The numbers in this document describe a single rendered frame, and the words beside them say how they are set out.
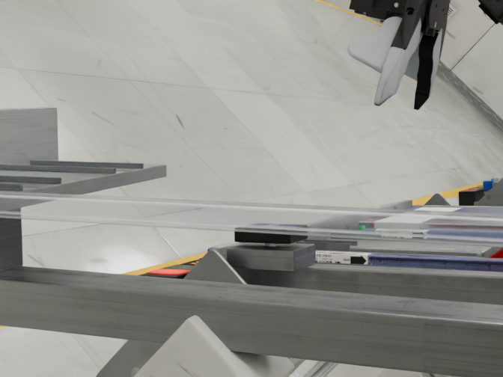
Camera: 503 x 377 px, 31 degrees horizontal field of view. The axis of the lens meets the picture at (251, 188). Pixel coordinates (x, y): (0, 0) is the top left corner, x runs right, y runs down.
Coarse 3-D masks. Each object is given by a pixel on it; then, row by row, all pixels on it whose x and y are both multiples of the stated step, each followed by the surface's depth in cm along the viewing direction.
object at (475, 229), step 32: (0, 192) 43; (32, 192) 43; (128, 224) 40; (160, 224) 40; (192, 224) 39; (224, 224) 38; (256, 224) 38; (288, 224) 37; (320, 224) 37; (352, 224) 36; (384, 224) 36; (416, 224) 35; (448, 224) 35; (480, 224) 34
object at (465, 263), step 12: (372, 264) 81; (384, 264) 81; (396, 264) 80; (408, 264) 80; (420, 264) 80; (432, 264) 79; (444, 264) 79; (456, 264) 78; (468, 264) 78; (480, 264) 77; (492, 264) 77
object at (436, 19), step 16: (352, 0) 89; (368, 0) 90; (384, 0) 88; (400, 0) 88; (432, 0) 86; (448, 0) 91; (368, 16) 89; (384, 16) 88; (400, 16) 88; (432, 16) 88; (432, 32) 91
